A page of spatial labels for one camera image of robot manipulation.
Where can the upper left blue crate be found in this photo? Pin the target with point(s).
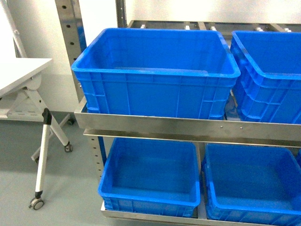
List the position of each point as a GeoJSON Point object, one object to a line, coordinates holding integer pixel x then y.
{"type": "Point", "coordinates": [163, 73]}

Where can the blue crate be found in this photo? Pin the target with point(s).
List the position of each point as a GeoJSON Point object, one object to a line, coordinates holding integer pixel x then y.
{"type": "Point", "coordinates": [252, 184]}
{"type": "Point", "coordinates": [151, 176]}
{"type": "Point", "coordinates": [269, 87]}
{"type": "Point", "coordinates": [163, 73]}

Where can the steel shelving rack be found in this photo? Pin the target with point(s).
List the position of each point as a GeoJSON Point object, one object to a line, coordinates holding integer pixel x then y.
{"type": "Point", "coordinates": [200, 132]}

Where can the lower left blue crate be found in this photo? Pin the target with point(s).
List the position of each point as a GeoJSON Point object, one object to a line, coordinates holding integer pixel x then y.
{"type": "Point", "coordinates": [151, 176]}

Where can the lower right blue crate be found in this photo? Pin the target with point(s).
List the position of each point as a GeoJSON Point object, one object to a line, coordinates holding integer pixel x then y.
{"type": "Point", "coordinates": [252, 184]}

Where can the upper right blue crate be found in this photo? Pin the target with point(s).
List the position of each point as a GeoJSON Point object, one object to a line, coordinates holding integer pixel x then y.
{"type": "Point", "coordinates": [269, 87]}

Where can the white board panel frame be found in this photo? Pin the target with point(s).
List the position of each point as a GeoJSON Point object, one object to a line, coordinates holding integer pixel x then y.
{"type": "Point", "coordinates": [15, 33]}

